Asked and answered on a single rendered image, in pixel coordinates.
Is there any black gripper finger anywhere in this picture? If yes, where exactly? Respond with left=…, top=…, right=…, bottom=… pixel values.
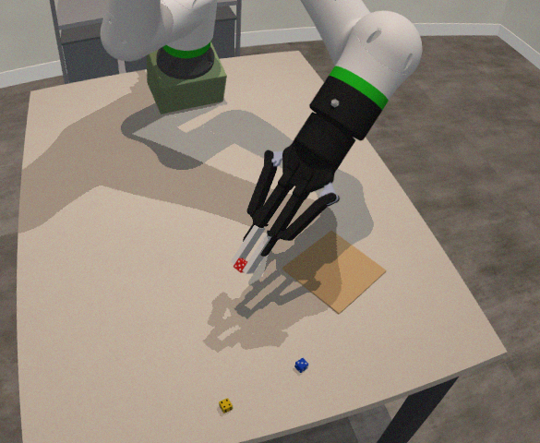
left=231, top=150, right=300, bottom=264
left=242, top=168, right=340, bottom=274

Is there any blue die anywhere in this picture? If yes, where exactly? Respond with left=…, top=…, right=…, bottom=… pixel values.
left=294, top=358, right=308, bottom=373

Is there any red die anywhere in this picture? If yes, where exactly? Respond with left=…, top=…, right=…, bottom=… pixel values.
left=234, top=258, right=247, bottom=272

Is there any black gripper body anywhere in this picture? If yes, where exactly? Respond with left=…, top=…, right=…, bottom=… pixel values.
left=282, top=112, right=355, bottom=193

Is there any tan square mat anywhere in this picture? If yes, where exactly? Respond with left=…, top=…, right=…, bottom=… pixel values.
left=282, top=231, right=386, bottom=314

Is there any yellow die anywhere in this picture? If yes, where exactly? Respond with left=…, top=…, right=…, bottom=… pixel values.
left=219, top=398, right=233, bottom=413

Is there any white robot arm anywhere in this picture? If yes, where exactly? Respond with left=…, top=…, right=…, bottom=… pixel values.
left=101, top=0, right=422, bottom=141

